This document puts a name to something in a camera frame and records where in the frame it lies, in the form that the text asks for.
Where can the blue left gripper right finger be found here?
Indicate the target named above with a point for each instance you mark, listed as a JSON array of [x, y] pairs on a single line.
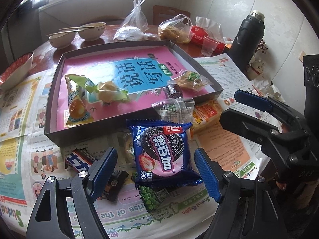
[[210, 172]]

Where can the black thermos bottle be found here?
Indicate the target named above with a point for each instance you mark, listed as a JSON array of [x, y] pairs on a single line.
[[247, 39]]

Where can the plastic bag of fried food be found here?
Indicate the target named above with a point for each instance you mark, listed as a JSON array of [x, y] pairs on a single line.
[[176, 29]]

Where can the green peas snack pack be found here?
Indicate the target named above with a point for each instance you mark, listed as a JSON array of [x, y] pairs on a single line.
[[152, 196]]

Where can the yellow orange snack pack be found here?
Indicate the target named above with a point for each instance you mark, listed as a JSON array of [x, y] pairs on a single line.
[[78, 114]]

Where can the pink and blue book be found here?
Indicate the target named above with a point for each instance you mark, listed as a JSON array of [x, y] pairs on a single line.
[[142, 71]]

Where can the green egg yolk pastry pack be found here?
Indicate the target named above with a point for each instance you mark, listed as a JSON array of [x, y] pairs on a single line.
[[107, 92]]

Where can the orange rice cake pack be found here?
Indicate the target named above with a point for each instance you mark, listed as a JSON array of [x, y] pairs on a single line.
[[204, 114]]

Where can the left colourful newspaper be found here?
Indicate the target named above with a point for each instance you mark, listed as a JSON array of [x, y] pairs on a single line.
[[28, 157]]

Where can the red tissue pack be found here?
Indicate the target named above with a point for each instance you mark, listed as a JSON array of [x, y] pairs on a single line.
[[205, 27]]

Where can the right beige bowl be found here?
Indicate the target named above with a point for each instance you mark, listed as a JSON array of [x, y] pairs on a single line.
[[92, 31]]

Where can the wooden chopstick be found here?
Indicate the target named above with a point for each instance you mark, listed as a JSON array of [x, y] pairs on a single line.
[[63, 32], [76, 28]]

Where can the blue oreo cookie pack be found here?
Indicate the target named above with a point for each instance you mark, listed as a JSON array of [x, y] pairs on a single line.
[[162, 153]]

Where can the black snack packet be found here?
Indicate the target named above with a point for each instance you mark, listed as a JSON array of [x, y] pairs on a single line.
[[114, 185]]

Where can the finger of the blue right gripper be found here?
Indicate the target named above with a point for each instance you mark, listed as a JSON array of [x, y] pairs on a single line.
[[245, 126], [254, 101]]

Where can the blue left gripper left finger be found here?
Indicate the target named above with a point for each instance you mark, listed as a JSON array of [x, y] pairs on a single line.
[[100, 172]]

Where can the beige bowl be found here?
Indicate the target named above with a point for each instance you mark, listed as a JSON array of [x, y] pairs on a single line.
[[61, 41], [92, 31]]

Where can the tall clear plastic bag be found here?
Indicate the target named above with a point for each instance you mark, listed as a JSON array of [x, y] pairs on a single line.
[[136, 18]]

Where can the red patterned bowl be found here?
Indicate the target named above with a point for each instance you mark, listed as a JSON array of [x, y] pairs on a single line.
[[16, 72]]

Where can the clear pastry snack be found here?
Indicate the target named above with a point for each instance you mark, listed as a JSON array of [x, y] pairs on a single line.
[[190, 80]]

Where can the right hand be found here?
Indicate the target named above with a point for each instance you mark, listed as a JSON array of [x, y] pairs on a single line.
[[303, 193]]

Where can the clear plastic cup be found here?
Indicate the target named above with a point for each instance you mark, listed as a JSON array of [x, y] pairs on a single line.
[[209, 45]]

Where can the clear bag of crackers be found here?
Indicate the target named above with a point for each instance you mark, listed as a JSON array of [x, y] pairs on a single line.
[[177, 110]]

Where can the crumpled white plastic bag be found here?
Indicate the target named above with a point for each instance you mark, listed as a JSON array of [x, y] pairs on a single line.
[[131, 33]]

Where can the round pastry in wrapper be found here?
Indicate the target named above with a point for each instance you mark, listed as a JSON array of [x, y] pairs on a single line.
[[126, 146]]

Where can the left beige bowl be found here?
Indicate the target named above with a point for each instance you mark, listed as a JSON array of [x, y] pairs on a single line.
[[61, 41]]

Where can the dark cardboard box tray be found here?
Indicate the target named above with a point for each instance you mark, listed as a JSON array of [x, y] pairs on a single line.
[[93, 129]]

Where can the snickers chocolate bar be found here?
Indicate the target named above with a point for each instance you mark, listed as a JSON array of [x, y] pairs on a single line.
[[79, 160]]

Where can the right english newspaper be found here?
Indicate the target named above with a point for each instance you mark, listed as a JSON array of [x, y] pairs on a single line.
[[231, 79]]

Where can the dark chocolate cake wrapper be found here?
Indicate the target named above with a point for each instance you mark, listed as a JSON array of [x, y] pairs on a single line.
[[173, 91]]

